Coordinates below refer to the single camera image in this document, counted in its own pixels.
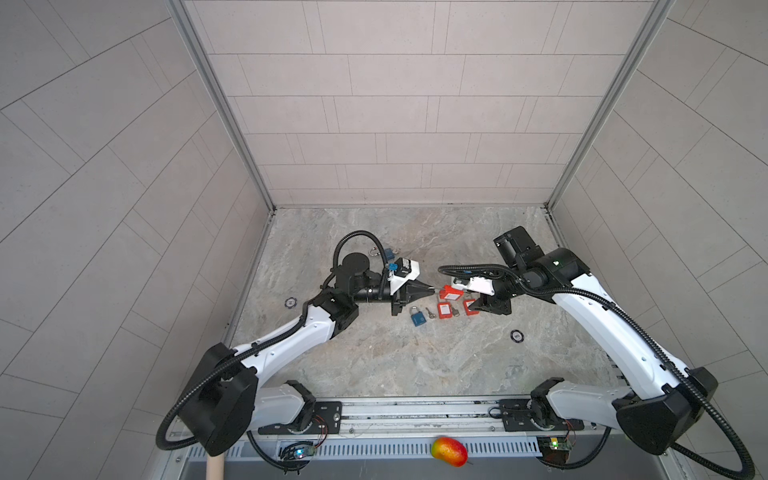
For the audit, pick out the right circuit board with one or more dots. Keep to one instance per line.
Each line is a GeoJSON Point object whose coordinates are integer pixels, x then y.
{"type": "Point", "coordinates": [554, 450]}

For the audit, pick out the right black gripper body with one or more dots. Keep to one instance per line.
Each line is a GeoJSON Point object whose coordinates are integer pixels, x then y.
{"type": "Point", "coordinates": [496, 302]}

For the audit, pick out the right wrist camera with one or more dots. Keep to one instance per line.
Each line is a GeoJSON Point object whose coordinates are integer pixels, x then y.
{"type": "Point", "coordinates": [480, 285]}

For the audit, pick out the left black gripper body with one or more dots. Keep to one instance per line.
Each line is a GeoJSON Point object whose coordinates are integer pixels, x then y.
{"type": "Point", "coordinates": [395, 298]}

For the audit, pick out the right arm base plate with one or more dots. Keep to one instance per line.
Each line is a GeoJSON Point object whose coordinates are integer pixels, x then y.
{"type": "Point", "coordinates": [521, 415]}

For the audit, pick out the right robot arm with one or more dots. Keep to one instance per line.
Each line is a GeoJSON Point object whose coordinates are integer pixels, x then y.
{"type": "Point", "coordinates": [661, 398]}

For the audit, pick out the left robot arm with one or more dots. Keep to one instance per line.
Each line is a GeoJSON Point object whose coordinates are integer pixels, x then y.
{"type": "Point", "coordinates": [225, 396]}

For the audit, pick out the mango fruit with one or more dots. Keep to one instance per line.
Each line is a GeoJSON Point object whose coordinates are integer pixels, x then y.
{"type": "Point", "coordinates": [450, 451]}

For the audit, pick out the beige wooden handle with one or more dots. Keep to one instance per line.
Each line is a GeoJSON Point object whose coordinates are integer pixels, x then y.
{"type": "Point", "coordinates": [215, 467]}

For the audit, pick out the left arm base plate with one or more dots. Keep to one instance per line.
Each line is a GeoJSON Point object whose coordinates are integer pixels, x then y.
{"type": "Point", "coordinates": [323, 418]}

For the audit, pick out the circuit board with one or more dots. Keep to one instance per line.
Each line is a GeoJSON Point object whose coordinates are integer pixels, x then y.
{"type": "Point", "coordinates": [299, 451]}
{"type": "Point", "coordinates": [554, 450]}

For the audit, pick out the left circuit board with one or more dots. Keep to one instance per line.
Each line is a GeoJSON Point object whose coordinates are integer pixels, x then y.
{"type": "Point", "coordinates": [299, 451]}

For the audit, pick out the aluminium rail frame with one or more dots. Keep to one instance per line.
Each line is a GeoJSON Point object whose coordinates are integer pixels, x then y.
{"type": "Point", "coordinates": [391, 437]}

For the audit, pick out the red padlock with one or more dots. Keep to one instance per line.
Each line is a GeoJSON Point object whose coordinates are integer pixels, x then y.
{"type": "Point", "coordinates": [445, 310]}
{"type": "Point", "coordinates": [468, 307]}
{"type": "Point", "coordinates": [449, 293]}

